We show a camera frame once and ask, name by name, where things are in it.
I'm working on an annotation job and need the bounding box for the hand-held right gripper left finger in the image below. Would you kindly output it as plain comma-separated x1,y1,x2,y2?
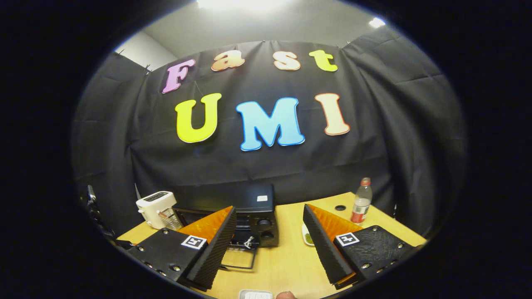
127,206,237,291

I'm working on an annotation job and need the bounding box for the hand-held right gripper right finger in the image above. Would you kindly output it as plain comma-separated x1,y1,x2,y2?
303,203,420,290

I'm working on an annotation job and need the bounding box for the black electric oven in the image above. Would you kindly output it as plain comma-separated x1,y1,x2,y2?
171,184,280,270

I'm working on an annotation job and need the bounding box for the white toaster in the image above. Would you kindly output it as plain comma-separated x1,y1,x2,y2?
135,191,177,230

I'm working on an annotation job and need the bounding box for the clear utensil holder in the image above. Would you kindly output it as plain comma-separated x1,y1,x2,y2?
158,208,183,231

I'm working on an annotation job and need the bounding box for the clear bottle with red label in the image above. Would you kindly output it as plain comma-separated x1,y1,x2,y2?
350,177,373,225

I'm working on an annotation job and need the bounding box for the small white tray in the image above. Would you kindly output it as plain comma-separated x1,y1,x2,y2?
239,289,273,299

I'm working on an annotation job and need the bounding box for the black backdrop cloth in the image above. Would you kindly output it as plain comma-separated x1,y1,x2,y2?
71,40,467,237

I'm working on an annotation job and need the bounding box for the large ceiling light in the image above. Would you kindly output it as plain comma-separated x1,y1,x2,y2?
195,0,291,11

